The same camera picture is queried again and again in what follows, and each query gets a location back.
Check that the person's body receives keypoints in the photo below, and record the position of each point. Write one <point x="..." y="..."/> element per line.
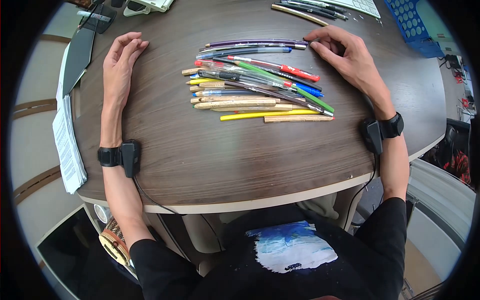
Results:
<point x="337" y="270"/>

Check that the person's right thumb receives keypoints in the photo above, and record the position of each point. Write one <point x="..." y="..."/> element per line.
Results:
<point x="324" y="53"/>

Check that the person's left fingers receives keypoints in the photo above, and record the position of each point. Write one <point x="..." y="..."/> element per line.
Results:
<point x="129" y="47"/>

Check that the white keyboard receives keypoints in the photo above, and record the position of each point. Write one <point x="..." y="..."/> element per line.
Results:
<point x="356" y="5"/>

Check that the white plastic device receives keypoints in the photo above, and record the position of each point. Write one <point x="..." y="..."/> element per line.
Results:
<point x="148" y="5"/>

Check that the row of dark pens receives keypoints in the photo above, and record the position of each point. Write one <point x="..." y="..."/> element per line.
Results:
<point x="307" y="9"/>

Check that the person's right index finger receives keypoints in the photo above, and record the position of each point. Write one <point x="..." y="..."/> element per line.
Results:
<point x="322" y="30"/>

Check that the person's right hand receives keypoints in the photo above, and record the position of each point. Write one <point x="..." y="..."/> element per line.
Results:
<point x="356" y="63"/>

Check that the pile of coloured pens pencils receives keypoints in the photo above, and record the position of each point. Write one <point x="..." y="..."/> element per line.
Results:
<point x="255" y="86"/>

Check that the woven straw bag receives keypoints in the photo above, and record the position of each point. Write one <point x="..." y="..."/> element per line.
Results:
<point x="114" y="242"/>

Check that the person's legs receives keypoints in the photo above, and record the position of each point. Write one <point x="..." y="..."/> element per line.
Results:
<point x="202" y="232"/>

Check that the blue perforated plastic basket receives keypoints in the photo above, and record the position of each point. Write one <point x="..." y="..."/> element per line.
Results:
<point x="412" y="22"/>

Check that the black flat folder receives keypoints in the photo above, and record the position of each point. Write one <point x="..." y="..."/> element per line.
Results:
<point x="77" y="60"/>

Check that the person's right fingers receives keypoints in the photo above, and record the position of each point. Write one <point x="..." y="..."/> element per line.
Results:
<point x="336" y="47"/>

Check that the person's left hand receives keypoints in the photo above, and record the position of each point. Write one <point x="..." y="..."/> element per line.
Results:
<point x="116" y="75"/>

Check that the stack of printed papers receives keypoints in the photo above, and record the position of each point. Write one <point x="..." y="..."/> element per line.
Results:
<point x="67" y="150"/>

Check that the black wrist band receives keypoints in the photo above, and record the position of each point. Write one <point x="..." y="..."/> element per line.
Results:
<point x="375" y="135"/>
<point x="127" y="157"/>

